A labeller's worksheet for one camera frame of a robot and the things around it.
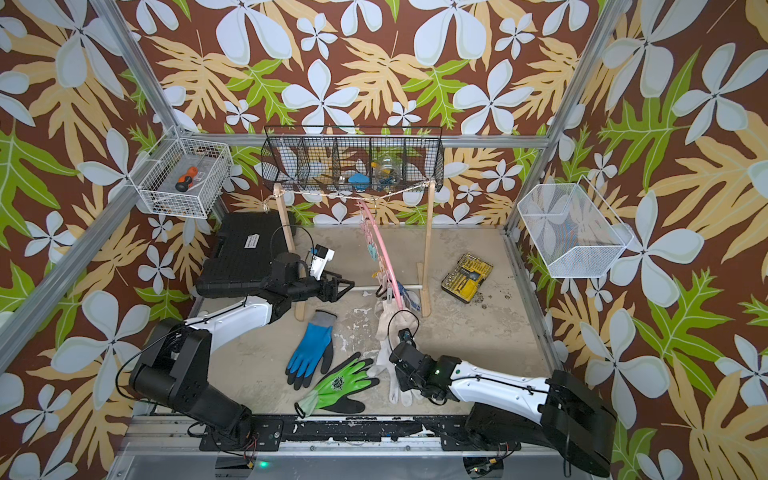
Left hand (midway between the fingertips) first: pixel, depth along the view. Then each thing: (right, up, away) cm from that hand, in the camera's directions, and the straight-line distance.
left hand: (348, 276), depth 86 cm
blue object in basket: (+3, +30, +9) cm, 32 cm away
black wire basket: (0, +39, +11) cm, 40 cm away
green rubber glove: (-3, -31, -6) cm, 32 cm away
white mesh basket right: (+64, +13, -4) cm, 66 cm away
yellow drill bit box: (+38, -2, +15) cm, 41 cm away
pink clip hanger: (+9, +6, -13) cm, 17 cm away
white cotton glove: (+11, -25, 0) cm, 28 cm away
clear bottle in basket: (+12, +34, +11) cm, 38 cm away
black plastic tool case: (-39, +7, +17) cm, 43 cm away
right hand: (+15, -27, -2) cm, 31 cm away
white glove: (+13, -12, -2) cm, 18 cm away
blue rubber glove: (-9, -21, 0) cm, 23 cm away
